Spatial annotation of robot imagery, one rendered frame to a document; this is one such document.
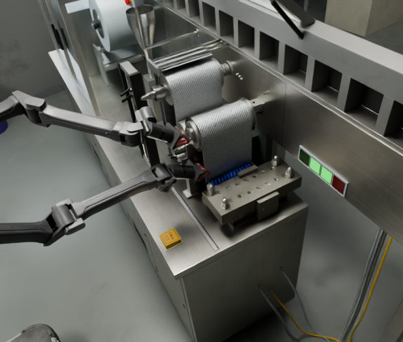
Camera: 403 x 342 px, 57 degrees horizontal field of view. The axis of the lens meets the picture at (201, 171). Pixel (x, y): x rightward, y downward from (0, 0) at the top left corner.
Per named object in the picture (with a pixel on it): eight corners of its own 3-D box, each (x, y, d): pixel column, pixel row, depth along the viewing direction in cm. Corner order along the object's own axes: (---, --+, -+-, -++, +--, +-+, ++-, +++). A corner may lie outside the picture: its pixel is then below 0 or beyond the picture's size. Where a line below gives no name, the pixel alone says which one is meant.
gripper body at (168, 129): (175, 150, 139) (159, 146, 133) (163, 136, 145) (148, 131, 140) (183, 136, 136) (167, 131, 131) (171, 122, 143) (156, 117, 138)
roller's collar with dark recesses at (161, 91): (152, 98, 162) (149, 85, 158) (164, 93, 164) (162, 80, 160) (157, 104, 158) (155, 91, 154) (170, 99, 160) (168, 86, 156)
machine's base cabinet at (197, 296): (83, 136, 373) (52, 55, 316) (141, 115, 393) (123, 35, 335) (200, 363, 202) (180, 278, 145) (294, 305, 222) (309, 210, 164)
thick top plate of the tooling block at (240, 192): (203, 201, 159) (201, 191, 155) (278, 166, 171) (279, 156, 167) (222, 225, 148) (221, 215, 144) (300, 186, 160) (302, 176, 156)
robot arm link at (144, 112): (129, 148, 134) (127, 131, 127) (122, 125, 141) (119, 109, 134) (161, 140, 137) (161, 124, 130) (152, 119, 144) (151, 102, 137)
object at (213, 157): (205, 183, 160) (202, 150, 148) (251, 163, 167) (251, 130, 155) (206, 184, 160) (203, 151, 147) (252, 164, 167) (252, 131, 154)
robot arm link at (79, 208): (64, 231, 117) (49, 204, 121) (66, 238, 122) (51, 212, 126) (176, 178, 138) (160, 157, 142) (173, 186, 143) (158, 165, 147)
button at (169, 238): (159, 237, 155) (159, 234, 154) (174, 231, 157) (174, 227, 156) (166, 250, 151) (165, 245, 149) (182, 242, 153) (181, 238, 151)
